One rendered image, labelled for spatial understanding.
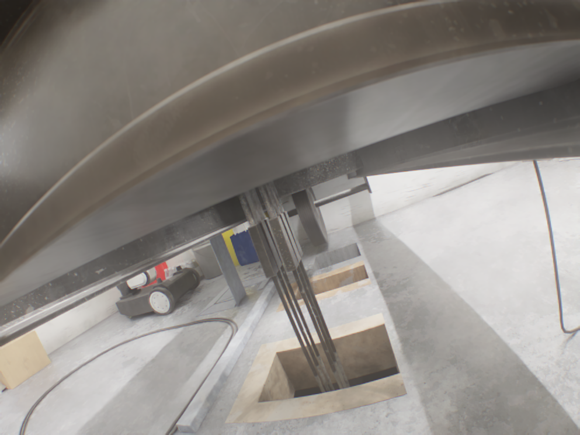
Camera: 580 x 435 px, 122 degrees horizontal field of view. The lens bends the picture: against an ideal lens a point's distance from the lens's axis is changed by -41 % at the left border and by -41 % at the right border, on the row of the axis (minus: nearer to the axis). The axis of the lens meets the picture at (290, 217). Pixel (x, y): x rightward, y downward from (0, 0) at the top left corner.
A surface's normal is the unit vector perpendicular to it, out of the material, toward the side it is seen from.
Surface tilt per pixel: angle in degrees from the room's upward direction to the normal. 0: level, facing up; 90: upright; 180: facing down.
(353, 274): 90
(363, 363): 90
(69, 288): 90
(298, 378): 90
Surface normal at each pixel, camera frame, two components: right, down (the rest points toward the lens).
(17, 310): 0.92, -0.33
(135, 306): -0.04, 0.09
